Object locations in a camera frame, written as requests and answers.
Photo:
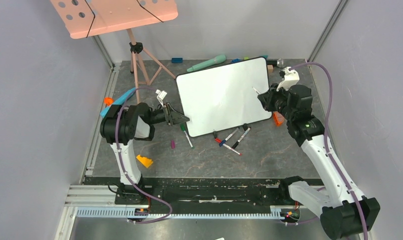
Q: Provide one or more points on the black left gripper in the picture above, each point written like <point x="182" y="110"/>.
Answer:
<point x="172" y="116"/>

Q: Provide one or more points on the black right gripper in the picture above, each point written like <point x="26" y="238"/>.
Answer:
<point x="268" y="100"/>

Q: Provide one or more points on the white whiteboard black frame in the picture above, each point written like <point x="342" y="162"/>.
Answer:
<point x="222" y="97"/>

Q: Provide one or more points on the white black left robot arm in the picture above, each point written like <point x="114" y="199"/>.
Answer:
<point x="122" y="126"/>

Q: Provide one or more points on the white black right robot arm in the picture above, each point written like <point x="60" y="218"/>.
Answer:
<point x="344" y="210"/>

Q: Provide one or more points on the green whiteboard marker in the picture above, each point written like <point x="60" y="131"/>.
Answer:
<point x="183" y="128"/>

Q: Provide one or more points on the black whiteboard marker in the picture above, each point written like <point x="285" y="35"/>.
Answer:
<point x="241" y="137"/>

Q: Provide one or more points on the red whiteboard marker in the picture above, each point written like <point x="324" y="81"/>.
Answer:
<point x="227" y="147"/>

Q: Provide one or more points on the blue whiteboard marker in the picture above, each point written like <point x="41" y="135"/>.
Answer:
<point x="228" y="137"/>

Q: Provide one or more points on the orange semicircle toy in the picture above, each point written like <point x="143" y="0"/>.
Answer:
<point x="278" y="118"/>

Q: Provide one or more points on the small wooden cube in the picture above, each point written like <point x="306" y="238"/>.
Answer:
<point x="270" y="68"/>

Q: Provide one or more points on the blue toy brick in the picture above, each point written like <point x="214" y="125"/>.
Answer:
<point x="236" y="60"/>

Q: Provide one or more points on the blue rectangular block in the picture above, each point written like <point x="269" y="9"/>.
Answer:
<point x="177" y="60"/>

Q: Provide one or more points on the yellow stepped wedge block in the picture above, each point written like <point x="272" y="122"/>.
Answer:
<point x="145" y="161"/>

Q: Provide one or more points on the teal flat piece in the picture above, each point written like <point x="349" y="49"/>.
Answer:
<point x="208" y="63"/>

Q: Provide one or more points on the orange small toy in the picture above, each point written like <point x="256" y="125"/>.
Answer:
<point x="108" y="101"/>

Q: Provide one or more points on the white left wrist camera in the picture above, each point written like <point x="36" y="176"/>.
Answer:
<point x="160" y="95"/>

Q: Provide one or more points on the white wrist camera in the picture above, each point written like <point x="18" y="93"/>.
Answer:
<point x="289" y="78"/>
<point x="160" y="95"/>

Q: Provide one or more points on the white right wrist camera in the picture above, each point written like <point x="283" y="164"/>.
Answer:
<point x="289" y="78"/>

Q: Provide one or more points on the blue toy recorder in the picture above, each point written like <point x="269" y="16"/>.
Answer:
<point x="119" y="101"/>

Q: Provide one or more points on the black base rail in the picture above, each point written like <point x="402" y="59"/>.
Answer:
<point x="157" y="181"/>

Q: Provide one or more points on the aluminium frame rails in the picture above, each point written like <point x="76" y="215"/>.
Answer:
<point x="89" y="195"/>

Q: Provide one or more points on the white toothed cable rail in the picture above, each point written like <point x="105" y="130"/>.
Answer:
<point x="126" y="212"/>

